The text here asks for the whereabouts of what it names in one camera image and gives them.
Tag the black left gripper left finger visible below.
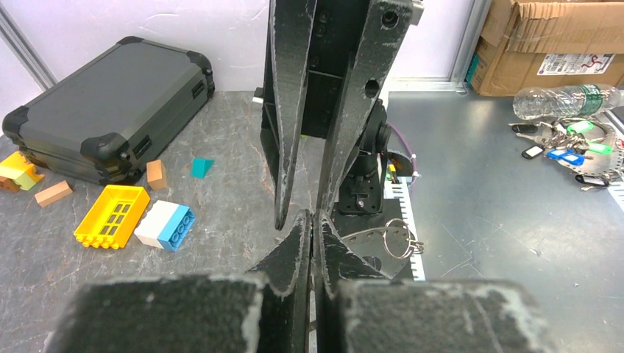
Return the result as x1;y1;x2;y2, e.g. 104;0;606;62
46;210;312;352

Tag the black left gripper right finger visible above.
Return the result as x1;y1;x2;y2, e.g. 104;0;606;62
313;213;558;352

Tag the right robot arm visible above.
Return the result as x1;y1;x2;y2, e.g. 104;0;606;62
254;1;424;229

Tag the yellow window brick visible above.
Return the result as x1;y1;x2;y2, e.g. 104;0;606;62
74;185;150;250

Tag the cardboard box on bench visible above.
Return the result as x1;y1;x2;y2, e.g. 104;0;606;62
466;1;623;96

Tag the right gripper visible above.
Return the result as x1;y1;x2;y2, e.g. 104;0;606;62
256;1;424;230

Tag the perforated metal ring plate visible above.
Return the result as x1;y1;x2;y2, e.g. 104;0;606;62
342;218;424;279

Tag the tan wooden block near case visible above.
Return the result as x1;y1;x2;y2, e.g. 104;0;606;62
35;181;73;207

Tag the orange green brown brick stack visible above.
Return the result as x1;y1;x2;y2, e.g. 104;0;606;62
1;151;44;193

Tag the teal small block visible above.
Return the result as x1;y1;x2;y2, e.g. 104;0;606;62
191;157;214;179

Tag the dark grey hard case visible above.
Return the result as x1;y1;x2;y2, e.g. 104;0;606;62
1;36;215;185

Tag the clear plastic water bottle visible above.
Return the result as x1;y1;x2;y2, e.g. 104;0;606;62
513;84;623;121

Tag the white and blue brick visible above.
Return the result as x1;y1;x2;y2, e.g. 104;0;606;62
134;200;195;252

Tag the spare ring with key tags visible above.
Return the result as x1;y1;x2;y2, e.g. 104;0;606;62
509;116;624;192

